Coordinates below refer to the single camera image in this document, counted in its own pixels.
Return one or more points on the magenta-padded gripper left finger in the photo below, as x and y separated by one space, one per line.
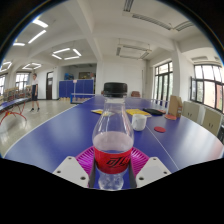
71 171

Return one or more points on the clear bottle with red label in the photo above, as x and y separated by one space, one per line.
112 150

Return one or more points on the brown armchair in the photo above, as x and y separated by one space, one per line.
135 94

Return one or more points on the white mug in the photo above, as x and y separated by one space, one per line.
139 122

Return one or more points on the blue table with red legs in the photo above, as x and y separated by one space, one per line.
11 104

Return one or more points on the black paddle case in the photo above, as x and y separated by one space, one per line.
152 111

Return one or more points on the ceiling lights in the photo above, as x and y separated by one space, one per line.
36 36

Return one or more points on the beige cabinet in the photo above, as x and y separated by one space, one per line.
211 121
191 112

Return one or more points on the brown cardboard box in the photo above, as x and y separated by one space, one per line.
174 106

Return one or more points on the blue partition panels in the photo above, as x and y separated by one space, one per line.
76 88

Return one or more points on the wide multi-pane window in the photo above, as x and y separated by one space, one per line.
209 88

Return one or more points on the tall narrow window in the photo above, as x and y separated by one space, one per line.
163 81

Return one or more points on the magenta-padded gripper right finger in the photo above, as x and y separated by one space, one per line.
151 171

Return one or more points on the framed wall picture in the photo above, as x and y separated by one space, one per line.
85 75

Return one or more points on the flat round red coaster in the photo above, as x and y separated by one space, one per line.
160 129

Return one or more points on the dark door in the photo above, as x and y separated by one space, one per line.
49 86

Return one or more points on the person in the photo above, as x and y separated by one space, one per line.
34 91

